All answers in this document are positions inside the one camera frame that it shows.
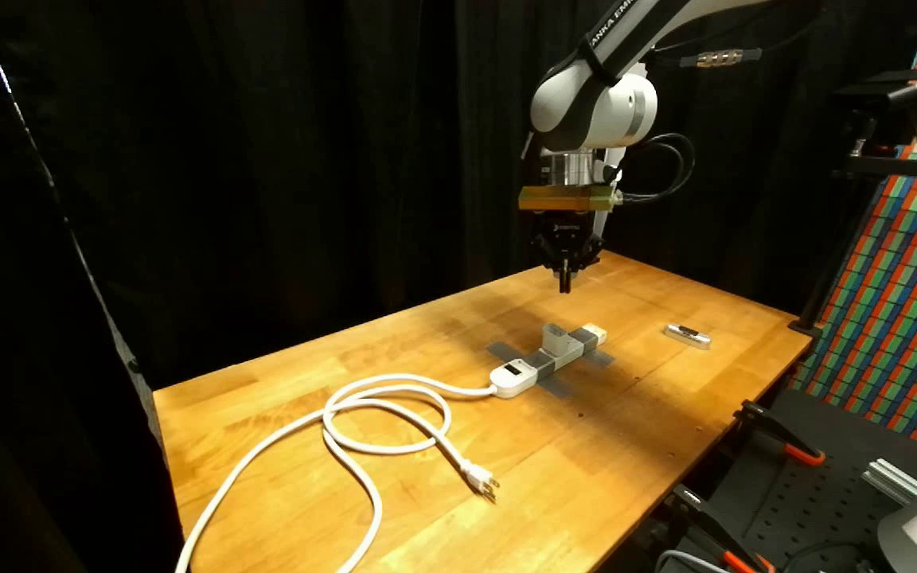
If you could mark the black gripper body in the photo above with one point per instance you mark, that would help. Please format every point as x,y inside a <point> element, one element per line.
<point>562,233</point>

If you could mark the white cube charger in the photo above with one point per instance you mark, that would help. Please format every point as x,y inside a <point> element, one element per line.
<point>562,343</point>

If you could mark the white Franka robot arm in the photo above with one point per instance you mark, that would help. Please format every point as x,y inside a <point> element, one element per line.
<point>598,101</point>

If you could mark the white power strip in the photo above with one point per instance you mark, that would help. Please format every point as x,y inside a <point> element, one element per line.
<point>511,376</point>

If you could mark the small black object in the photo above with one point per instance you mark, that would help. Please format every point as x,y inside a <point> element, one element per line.
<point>688,334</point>

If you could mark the black orange-tipped spring clamp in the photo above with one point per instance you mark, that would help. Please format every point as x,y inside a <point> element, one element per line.
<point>787,446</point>
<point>715,525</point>

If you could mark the black curtain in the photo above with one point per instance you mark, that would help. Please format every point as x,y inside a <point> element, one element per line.
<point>270,160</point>

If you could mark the colourful checkered board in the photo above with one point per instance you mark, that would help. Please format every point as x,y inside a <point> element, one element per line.
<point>904,296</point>

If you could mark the silver aluminium extrusion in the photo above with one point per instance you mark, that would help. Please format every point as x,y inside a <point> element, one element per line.
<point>892,480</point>

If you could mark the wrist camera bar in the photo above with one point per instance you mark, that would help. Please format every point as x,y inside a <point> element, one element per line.
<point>565,198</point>

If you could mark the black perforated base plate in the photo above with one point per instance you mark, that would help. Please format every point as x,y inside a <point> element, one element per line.
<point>829,511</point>

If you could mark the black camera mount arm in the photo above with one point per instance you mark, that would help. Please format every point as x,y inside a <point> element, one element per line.
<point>904,80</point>

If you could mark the silver metal frame pole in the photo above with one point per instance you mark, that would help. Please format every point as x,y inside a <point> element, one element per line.
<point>129,369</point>

